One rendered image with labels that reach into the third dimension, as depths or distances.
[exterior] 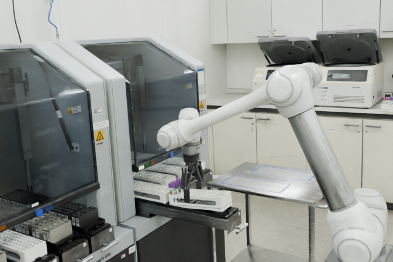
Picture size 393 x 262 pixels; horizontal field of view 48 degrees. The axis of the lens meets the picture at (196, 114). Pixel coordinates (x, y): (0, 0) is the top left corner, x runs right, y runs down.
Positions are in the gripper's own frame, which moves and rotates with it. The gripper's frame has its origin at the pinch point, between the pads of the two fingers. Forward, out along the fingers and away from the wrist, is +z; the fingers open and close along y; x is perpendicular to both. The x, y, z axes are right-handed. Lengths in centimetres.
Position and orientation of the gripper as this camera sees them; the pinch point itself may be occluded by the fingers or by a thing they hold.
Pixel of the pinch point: (193, 194)
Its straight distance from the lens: 212.8
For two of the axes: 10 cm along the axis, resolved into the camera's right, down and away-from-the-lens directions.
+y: 5.4, -1.8, 8.3
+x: -8.4, -0.6, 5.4
